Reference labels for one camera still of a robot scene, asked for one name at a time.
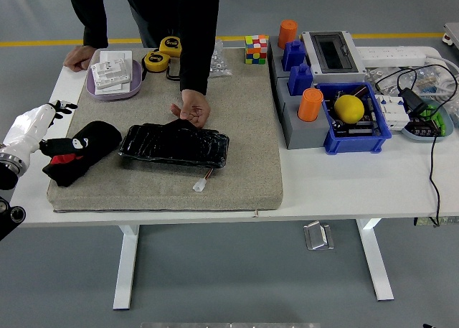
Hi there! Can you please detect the blue plastic bin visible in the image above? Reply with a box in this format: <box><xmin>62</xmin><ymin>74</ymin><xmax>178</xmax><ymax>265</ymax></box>
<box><xmin>315</xmin><ymin>83</ymin><xmax>392</xmax><ymax>155</ymax></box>

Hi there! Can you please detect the person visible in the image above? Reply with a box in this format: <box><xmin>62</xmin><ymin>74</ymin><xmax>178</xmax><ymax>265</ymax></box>
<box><xmin>65</xmin><ymin>0</ymin><xmax>225</xmax><ymax>130</ymax></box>

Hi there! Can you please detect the black panel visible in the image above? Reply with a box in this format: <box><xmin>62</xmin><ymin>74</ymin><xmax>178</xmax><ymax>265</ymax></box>
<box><xmin>118</xmin><ymin>118</ymin><xmax>230</xmax><ymax>170</ymax></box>

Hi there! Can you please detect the black terminal block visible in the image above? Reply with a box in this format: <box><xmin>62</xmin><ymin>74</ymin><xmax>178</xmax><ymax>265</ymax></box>
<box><xmin>408</xmin><ymin>116</ymin><xmax>442</xmax><ymax>137</ymax></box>

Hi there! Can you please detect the large white switch plate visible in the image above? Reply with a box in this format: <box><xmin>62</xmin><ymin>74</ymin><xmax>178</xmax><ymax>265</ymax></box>
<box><xmin>98</xmin><ymin>50</ymin><xmax>133</xmax><ymax>92</ymax></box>

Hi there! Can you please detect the clear bag of metal nuts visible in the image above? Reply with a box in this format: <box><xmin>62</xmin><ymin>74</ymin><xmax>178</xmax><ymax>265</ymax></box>
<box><xmin>207</xmin><ymin>39</ymin><xmax>233</xmax><ymax>79</ymax></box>

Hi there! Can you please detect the white table leg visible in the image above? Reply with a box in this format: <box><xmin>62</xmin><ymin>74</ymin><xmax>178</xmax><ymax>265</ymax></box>
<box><xmin>356</xmin><ymin>218</ymin><xmax>395</xmax><ymax>302</ymax></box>
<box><xmin>113</xmin><ymin>224</ymin><xmax>140</xmax><ymax>311</ymax></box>

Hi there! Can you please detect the clear bag of small parts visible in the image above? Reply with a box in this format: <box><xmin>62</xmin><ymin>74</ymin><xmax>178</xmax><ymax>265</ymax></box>
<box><xmin>365</xmin><ymin>66</ymin><xmax>406</xmax><ymax>92</ymax></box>

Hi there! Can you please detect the purple tray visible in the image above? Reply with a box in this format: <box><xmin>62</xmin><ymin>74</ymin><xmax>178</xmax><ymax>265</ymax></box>
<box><xmin>85</xmin><ymin>57</ymin><xmax>144</xmax><ymax>101</ymax></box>

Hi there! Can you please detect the light blue tray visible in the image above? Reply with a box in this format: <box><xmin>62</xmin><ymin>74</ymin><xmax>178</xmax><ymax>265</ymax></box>
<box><xmin>400</xmin><ymin>98</ymin><xmax>455</xmax><ymax>143</ymax></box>

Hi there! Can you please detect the black power adapter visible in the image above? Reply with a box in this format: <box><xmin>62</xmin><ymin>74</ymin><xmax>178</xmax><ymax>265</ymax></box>
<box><xmin>398</xmin><ymin>87</ymin><xmax>430</xmax><ymax>116</ymax></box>

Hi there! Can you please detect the white connector with orange wires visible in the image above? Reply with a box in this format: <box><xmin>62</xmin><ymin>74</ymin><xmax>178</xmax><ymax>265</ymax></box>
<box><xmin>192</xmin><ymin>167</ymin><xmax>216</xmax><ymax>193</ymax></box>

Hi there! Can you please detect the green plastic part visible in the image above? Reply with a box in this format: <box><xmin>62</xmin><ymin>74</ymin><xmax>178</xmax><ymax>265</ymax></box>
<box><xmin>422</xmin><ymin>104</ymin><xmax>448</xmax><ymax>131</ymax></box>

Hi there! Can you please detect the black rag with red patch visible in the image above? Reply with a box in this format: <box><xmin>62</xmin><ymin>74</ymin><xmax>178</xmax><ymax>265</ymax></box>
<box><xmin>42</xmin><ymin>120</ymin><xmax>123</xmax><ymax>188</ymax></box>

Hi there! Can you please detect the white switch module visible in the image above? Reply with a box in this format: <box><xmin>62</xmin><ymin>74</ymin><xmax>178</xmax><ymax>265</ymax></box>
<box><xmin>90</xmin><ymin>60</ymin><xmax>131</xmax><ymax>90</ymax></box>

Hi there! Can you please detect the clear bag of blue parts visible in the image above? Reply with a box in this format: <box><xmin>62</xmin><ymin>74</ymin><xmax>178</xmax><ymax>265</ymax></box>
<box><xmin>415</xmin><ymin>66</ymin><xmax>453</xmax><ymax>96</ymax></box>

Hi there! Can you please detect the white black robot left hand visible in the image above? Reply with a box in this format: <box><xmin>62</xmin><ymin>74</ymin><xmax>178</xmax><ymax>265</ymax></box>
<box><xmin>1</xmin><ymin>100</ymin><xmax>89</xmax><ymax>160</ymax></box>

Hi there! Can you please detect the blue block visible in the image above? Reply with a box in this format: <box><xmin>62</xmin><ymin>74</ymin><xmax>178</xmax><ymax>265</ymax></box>
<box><xmin>288</xmin><ymin>62</ymin><xmax>314</xmax><ymax>98</ymax></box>
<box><xmin>281</xmin><ymin>39</ymin><xmax>306</xmax><ymax>72</ymax></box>

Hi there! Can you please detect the orange cylinder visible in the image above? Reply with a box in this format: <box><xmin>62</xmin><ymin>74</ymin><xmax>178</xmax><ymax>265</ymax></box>
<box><xmin>297</xmin><ymin>88</ymin><xmax>324</xmax><ymax>122</ymax></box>
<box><xmin>278</xmin><ymin>19</ymin><xmax>299</xmax><ymax>50</ymax></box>

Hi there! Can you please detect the black tape measure strap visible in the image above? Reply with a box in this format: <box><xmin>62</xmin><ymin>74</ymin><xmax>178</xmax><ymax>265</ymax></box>
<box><xmin>165</xmin><ymin>59</ymin><xmax>181</xmax><ymax>81</ymax></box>

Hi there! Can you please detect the white power strip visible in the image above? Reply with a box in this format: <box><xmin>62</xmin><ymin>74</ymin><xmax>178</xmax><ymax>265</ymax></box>
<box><xmin>354</xmin><ymin>46</ymin><xmax>427</xmax><ymax>67</ymax></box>

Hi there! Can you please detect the black circuit board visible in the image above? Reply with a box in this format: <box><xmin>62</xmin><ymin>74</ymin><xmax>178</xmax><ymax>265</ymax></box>
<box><xmin>346</xmin><ymin>121</ymin><xmax>376</xmax><ymax>137</ymax></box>

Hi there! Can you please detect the yellow ball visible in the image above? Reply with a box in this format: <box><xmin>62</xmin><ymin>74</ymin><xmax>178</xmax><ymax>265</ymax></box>
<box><xmin>333</xmin><ymin>94</ymin><xmax>366</xmax><ymax>124</ymax></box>

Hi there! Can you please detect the black cable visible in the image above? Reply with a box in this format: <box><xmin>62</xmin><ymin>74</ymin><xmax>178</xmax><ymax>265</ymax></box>
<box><xmin>374</xmin><ymin>62</ymin><xmax>459</xmax><ymax>228</ymax></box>

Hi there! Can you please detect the yellow tape measure with print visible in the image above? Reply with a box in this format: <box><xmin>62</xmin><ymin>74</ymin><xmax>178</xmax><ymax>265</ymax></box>
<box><xmin>158</xmin><ymin>36</ymin><xmax>183</xmax><ymax>59</ymax></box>

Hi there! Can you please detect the grey-brown mat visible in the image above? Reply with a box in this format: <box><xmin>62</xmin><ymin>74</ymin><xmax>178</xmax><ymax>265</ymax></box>
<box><xmin>46</xmin><ymin>47</ymin><xmax>284</xmax><ymax>213</ymax></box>

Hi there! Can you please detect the person's left hand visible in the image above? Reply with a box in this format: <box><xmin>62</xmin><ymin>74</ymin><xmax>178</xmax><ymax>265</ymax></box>
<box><xmin>169</xmin><ymin>90</ymin><xmax>212</xmax><ymax>129</ymax></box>

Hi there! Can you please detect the grey holder block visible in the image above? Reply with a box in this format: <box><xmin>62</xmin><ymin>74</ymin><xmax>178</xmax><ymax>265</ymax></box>
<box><xmin>268</xmin><ymin>35</ymin><xmax>309</xmax><ymax>82</ymax></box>
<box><xmin>275</xmin><ymin>77</ymin><xmax>331</xmax><ymax>151</ymax></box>

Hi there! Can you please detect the white circuit breaker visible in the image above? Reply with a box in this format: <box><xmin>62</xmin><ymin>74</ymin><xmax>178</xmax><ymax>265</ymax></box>
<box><xmin>375</xmin><ymin>93</ymin><xmax>410</xmax><ymax>131</ymax></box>

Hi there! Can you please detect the colourful puzzle cube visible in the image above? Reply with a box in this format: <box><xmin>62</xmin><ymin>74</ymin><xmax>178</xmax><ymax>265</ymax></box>
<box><xmin>245</xmin><ymin>34</ymin><xmax>269</xmax><ymax>65</ymax></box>

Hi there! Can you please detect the person's right hand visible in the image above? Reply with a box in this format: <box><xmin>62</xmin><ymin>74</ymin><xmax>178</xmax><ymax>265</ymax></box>
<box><xmin>63</xmin><ymin>44</ymin><xmax>95</xmax><ymax>73</ymax></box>

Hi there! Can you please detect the white cable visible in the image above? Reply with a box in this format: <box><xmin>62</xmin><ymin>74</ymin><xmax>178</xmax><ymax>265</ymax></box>
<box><xmin>425</xmin><ymin>55</ymin><xmax>459</xmax><ymax>92</ymax></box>

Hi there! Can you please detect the grey enclosure with clear lid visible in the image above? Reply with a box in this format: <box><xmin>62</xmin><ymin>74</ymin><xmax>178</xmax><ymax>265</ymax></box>
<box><xmin>300</xmin><ymin>30</ymin><xmax>367</xmax><ymax>85</ymax></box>

